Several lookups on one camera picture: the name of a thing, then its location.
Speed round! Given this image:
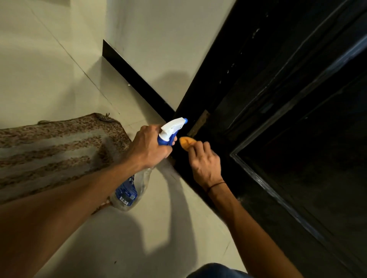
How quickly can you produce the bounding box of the person's left hand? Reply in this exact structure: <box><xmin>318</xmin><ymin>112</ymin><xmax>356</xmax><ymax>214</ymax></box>
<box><xmin>125</xmin><ymin>124</ymin><xmax>178</xmax><ymax>171</ymax></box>

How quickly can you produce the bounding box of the person's right hand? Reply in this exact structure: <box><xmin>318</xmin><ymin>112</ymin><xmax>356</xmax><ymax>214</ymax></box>
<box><xmin>188</xmin><ymin>141</ymin><xmax>225</xmax><ymax>191</ymax></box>

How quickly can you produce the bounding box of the orange cleaning cloth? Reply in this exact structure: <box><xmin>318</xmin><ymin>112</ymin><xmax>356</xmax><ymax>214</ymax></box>
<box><xmin>179</xmin><ymin>137</ymin><xmax>197</xmax><ymax>152</ymax></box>

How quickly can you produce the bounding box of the clear spray bottle blue trigger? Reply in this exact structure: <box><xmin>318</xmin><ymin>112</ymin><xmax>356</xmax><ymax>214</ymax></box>
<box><xmin>109</xmin><ymin>117</ymin><xmax>188</xmax><ymax>212</ymax></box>

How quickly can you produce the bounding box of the person's left forearm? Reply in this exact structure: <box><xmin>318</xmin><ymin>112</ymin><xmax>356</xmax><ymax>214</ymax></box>
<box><xmin>0</xmin><ymin>160</ymin><xmax>141</xmax><ymax>278</ymax></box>

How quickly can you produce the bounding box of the person's right forearm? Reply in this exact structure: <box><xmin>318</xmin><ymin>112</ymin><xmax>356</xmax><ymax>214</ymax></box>
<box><xmin>207</xmin><ymin>182</ymin><xmax>304</xmax><ymax>278</ymax></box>

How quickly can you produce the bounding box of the black wrist thread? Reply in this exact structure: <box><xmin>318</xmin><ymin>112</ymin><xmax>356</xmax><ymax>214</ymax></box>
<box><xmin>206</xmin><ymin>182</ymin><xmax>226</xmax><ymax>193</ymax></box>

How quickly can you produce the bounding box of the black skirting board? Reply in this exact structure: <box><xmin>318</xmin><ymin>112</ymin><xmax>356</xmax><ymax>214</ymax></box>
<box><xmin>102</xmin><ymin>40</ymin><xmax>176</xmax><ymax>122</ymax></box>

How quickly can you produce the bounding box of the black wooden door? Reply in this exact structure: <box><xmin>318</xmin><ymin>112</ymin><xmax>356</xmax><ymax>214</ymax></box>
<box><xmin>172</xmin><ymin>0</ymin><xmax>367</xmax><ymax>278</ymax></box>

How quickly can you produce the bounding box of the brown striped door mat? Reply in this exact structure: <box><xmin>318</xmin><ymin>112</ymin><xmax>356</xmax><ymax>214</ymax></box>
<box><xmin>0</xmin><ymin>112</ymin><xmax>132</xmax><ymax>215</ymax></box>

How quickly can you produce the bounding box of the person's blue trouser leg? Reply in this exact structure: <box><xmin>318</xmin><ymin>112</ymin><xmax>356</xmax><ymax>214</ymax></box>
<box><xmin>186</xmin><ymin>263</ymin><xmax>254</xmax><ymax>278</ymax></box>

